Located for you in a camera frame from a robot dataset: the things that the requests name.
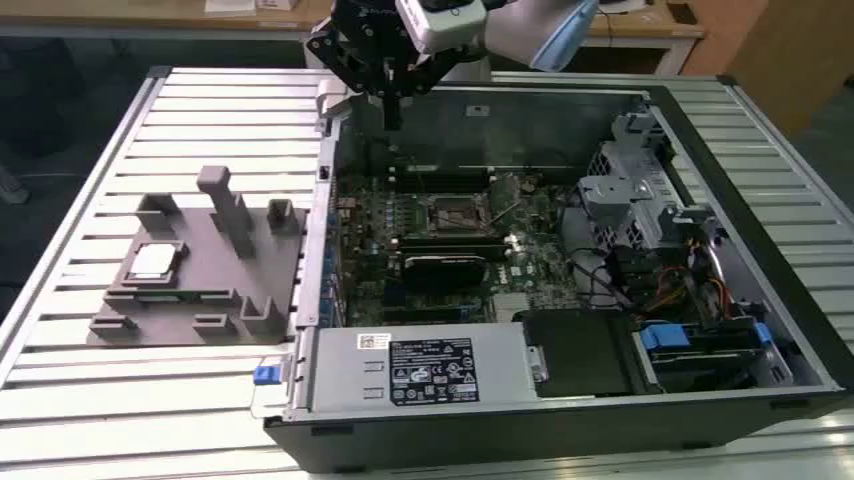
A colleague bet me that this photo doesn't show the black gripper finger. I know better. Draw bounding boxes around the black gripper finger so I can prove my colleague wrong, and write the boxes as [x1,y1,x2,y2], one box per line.
[392,48,449,132]
[304,27,396,132]

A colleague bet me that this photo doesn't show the metal socket cover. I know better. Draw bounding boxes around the metal socket cover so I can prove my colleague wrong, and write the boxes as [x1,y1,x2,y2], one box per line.
[478,172,532,226]

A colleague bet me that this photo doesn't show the silver CPU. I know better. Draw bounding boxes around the silver CPU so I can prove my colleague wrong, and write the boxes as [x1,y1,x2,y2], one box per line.
[126,243,182,280]

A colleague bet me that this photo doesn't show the wooden desk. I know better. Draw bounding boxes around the wooden desk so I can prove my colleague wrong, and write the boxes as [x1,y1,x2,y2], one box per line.
[0,0,709,76]

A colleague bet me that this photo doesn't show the silver drive cage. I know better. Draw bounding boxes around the silver drive cage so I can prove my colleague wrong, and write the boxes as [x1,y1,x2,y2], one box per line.
[557,112,692,251]

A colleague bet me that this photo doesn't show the black graphics card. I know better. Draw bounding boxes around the black graphics card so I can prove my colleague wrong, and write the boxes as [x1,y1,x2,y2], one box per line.
[397,253,490,295]

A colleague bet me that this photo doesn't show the green motherboard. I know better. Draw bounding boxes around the green motherboard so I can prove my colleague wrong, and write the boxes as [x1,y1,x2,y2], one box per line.
[330,167,605,326]

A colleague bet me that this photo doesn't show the black office chair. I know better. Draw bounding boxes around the black office chair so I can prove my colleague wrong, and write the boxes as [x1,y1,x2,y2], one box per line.
[0,34,87,161]

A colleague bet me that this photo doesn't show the silver heatsink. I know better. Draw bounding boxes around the silver heatsink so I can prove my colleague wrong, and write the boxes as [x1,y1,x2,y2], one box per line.
[492,293,529,321]

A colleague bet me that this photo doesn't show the grey parts rack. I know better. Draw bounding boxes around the grey parts rack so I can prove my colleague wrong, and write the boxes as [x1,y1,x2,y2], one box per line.
[85,164,313,347]

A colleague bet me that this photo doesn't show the green RAM stick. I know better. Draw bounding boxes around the green RAM stick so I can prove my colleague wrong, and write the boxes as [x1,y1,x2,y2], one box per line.
[131,292,205,304]

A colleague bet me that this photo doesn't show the wooden cabinet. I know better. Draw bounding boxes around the wooden cabinet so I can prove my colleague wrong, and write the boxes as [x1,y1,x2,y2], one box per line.
[679,0,854,137]

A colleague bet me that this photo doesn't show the grey metal foot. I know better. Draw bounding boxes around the grey metal foot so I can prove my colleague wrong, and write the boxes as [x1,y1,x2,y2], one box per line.
[0,163,29,205]

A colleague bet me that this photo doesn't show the black plastic shroud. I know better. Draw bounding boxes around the black plastic shroud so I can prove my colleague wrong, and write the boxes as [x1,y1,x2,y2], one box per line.
[510,308,647,400]

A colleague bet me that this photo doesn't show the silver power supply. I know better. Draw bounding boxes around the silver power supply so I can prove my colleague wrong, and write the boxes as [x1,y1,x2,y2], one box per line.
[306,322,548,415]

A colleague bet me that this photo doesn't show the hard disk in blue carrier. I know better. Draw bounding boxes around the hard disk in blue carrier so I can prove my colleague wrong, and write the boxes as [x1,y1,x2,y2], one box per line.
[636,322,765,394]

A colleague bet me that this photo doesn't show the blue plastic clip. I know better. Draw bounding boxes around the blue plastic clip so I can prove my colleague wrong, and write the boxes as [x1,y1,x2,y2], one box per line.
[751,321,773,360]

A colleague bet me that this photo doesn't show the black PC case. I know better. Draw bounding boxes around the black PC case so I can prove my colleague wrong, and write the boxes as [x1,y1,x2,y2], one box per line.
[249,74,854,474]

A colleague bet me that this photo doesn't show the silver disk bay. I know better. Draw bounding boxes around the silver disk bay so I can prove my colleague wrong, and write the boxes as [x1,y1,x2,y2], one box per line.
[625,299,801,397]

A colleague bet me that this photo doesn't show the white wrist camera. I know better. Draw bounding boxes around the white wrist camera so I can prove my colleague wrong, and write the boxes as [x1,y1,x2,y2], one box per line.
[393,0,493,55]

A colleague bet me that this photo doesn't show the black wire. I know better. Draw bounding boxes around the black wire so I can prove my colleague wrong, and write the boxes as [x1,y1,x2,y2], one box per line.
[569,247,635,311]

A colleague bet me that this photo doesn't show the red wire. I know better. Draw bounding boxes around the red wire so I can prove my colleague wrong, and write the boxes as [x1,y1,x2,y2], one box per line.
[656,266,689,301]

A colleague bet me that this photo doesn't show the yellow wire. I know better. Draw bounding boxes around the yellow wire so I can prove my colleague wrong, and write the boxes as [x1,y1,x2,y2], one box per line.
[705,277,729,315]

